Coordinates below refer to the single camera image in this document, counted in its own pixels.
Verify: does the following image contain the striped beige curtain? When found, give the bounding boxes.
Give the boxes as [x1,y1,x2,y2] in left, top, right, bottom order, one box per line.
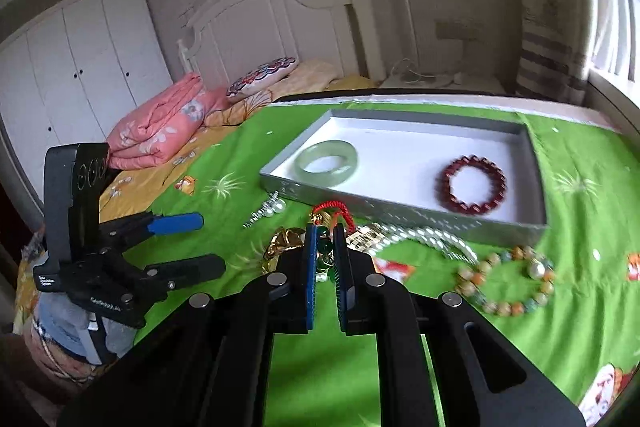
[507,0,596,105]

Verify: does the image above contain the pink floral pillow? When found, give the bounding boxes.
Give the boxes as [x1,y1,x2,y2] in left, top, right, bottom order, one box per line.
[106,73,231,170]

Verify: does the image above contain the pearl earrings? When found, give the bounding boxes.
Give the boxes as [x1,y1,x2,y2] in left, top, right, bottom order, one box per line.
[243,191,287,229]

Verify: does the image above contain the white pearl necklace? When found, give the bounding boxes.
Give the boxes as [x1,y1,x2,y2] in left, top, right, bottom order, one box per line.
[370,222,478,265]

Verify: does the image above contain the red gold bangles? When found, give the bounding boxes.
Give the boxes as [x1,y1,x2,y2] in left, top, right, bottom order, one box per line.
[311,201,357,283]

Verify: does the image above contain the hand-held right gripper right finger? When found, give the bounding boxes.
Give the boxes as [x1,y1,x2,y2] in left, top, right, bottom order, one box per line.
[334,224,586,427]

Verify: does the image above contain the green printed cloth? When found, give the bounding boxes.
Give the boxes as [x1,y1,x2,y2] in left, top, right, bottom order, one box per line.
[132,94,640,427]

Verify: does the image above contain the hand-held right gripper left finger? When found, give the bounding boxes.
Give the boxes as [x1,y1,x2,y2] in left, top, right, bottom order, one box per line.
[57,224,321,427]

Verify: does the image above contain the green jade bangle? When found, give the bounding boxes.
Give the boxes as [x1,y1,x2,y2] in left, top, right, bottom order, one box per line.
[294,140,360,186]

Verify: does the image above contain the patterned round pillow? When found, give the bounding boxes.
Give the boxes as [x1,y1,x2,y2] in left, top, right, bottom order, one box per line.
[226,57,298,102]

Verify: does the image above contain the white bed headboard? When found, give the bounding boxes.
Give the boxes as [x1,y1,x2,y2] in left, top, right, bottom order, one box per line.
[177,0,386,92]

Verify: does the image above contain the window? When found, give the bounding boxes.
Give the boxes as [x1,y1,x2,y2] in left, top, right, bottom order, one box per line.
[585,0,640,132]

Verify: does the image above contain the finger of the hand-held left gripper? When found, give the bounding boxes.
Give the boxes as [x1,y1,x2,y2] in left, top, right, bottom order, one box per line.
[100,212,205,252]
[129,254,226,303]

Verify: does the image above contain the grey jewelry tray box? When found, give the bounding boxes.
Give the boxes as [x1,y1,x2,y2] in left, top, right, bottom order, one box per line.
[260,109,548,248]

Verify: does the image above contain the white cable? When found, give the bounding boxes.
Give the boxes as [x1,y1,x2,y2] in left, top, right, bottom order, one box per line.
[390,57,426,85]

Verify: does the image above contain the silver sparkly jewelry piece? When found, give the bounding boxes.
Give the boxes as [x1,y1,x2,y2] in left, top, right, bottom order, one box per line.
[347,224,392,254]

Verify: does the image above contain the white pole lamp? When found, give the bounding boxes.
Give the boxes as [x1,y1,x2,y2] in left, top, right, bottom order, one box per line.
[398,0,426,85]

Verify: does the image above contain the multicolour bead bracelet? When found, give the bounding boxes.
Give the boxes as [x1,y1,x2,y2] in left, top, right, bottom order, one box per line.
[456,246,556,317]

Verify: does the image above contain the dark red bead bracelet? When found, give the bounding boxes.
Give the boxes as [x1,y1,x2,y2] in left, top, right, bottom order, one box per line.
[441,154,507,215]

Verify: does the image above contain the gold bangle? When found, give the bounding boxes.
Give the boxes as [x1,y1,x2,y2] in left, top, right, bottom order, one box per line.
[265,227,307,273]

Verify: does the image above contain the white wardrobe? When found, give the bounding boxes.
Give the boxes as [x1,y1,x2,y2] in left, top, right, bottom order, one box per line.
[0,0,173,208]

